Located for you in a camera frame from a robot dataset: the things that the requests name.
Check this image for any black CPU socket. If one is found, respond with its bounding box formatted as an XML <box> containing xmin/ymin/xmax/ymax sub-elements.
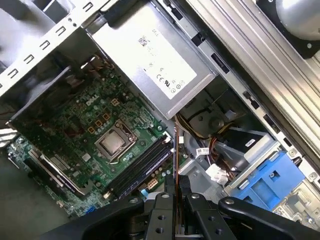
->
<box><xmin>94</xmin><ymin>119</ymin><xmax>140</xmax><ymax>166</ymax></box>

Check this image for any grey power supply unit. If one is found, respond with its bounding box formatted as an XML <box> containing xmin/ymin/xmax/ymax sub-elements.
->
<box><xmin>86</xmin><ymin>0</ymin><xmax>219</xmax><ymax>121</ymax></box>

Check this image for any black open PC case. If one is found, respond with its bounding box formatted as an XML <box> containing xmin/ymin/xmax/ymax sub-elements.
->
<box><xmin>0</xmin><ymin>0</ymin><xmax>320</xmax><ymax>240</ymax></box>

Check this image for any yellow black power wire bundle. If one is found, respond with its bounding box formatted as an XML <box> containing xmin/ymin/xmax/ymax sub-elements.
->
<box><xmin>174</xmin><ymin>113</ymin><xmax>241</xmax><ymax>161</ymax></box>

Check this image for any green motherboard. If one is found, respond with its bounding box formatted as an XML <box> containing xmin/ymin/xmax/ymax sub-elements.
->
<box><xmin>6</xmin><ymin>67</ymin><xmax>191</xmax><ymax>221</ymax></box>

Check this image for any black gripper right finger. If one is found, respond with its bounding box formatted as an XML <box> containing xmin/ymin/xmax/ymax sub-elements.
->
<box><xmin>179</xmin><ymin>174</ymin><xmax>320</xmax><ymax>240</ymax></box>

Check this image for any black graphics card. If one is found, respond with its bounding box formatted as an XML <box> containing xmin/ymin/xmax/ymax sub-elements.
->
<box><xmin>23</xmin><ymin>148</ymin><xmax>88</xmax><ymax>201</ymax></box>

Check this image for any silver CPU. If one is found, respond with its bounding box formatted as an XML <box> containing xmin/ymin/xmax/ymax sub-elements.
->
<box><xmin>98</xmin><ymin>131</ymin><xmax>135</xmax><ymax>157</ymax></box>

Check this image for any white wire plug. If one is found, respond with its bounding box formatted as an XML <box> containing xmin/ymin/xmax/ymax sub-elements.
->
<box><xmin>206</xmin><ymin>163</ymin><xmax>230</xmax><ymax>185</ymax></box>

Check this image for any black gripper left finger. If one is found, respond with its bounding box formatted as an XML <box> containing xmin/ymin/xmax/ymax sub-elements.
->
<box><xmin>37</xmin><ymin>174</ymin><xmax>176</xmax><ymax>240</ymax></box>

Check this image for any grey metal drive cage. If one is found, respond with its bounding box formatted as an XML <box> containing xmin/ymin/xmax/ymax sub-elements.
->
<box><xmin>223</xmin><ymin>136</ymin><xmax>320</xmax><ymax>226</ymax></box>

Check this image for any blue plastic drive carrier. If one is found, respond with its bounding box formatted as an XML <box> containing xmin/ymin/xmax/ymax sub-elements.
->
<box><xmin>229</xmin><ymin>151</ymin><xmax>307</xmax><ymax>211</ymax></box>

